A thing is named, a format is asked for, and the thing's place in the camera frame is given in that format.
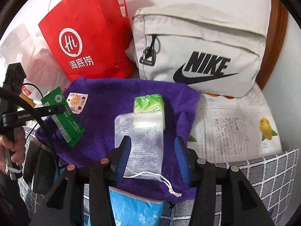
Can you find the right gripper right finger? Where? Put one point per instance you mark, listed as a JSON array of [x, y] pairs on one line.
[[186, 158]]

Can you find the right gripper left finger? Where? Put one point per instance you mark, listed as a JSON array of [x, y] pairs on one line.
[[119, 159]]

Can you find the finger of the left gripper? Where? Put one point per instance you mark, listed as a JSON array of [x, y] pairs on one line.
[[50, 110]]

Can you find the green sachet packet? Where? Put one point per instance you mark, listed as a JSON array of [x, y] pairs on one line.
[[66, 122]]

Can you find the white mesh drawstring pouch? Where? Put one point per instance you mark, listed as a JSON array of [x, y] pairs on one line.
[[147, 146]]

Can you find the green pocket tissue pack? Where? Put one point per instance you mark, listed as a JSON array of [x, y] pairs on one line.
[[148, 103]]

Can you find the person's left hand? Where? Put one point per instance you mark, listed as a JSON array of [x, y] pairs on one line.
[[17, 147]]

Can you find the newspaper print sheet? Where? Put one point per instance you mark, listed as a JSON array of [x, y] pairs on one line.
[[228, 129]]

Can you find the purple towel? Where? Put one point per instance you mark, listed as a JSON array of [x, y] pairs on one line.
[[108, 98]]

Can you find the blue tissue pack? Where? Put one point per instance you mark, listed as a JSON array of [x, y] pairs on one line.
[[130, 209]]

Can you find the dark green tea tin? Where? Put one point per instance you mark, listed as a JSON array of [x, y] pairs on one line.
[[40, 168]]

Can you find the white Miniso plastic bag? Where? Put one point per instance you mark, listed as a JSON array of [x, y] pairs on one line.
[[44, 74]]

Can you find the red paper shopping bag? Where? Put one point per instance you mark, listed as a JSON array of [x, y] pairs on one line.
[[88, 38]]

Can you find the grey checked blanket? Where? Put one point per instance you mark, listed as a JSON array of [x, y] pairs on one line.
[[272, 177]]

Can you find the beige Nike bag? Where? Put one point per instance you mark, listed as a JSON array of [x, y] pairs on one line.
[[199, 46]]

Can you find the brown wooden door frame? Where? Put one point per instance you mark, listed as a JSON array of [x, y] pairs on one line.
[[275, 38]]

